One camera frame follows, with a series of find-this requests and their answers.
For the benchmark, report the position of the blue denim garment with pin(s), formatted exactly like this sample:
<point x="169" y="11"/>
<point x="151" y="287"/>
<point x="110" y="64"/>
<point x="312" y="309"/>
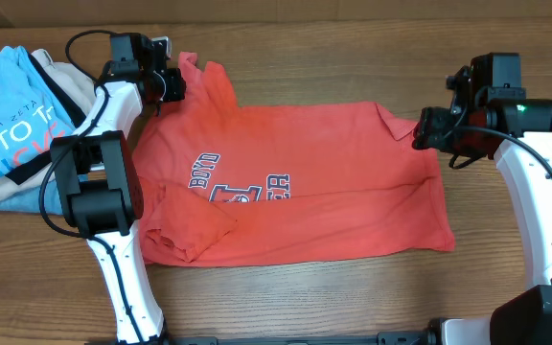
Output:
<point x="27" y="201"/>

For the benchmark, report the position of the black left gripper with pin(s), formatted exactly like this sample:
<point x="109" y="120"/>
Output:
<point x="175" y="84"/>

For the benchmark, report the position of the white beige folded garment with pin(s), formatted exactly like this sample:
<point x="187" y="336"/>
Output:
<point x="75" y="85"/>

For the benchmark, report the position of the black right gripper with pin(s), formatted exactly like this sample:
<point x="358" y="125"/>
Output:
<point x="428" y="134"/>

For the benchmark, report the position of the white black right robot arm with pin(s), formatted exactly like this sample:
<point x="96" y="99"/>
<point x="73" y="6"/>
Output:
<point x="490" y="116"/>

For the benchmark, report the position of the red polo shirt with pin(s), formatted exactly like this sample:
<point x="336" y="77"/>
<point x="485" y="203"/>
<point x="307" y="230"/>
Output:
<point x="231" y="185"/>

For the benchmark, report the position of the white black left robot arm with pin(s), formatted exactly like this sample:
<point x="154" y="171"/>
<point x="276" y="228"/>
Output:
<point x="98" y="186"/>

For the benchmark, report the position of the light blue printed t-shirt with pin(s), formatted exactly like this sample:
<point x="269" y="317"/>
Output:
<point x="33" y="112"/>

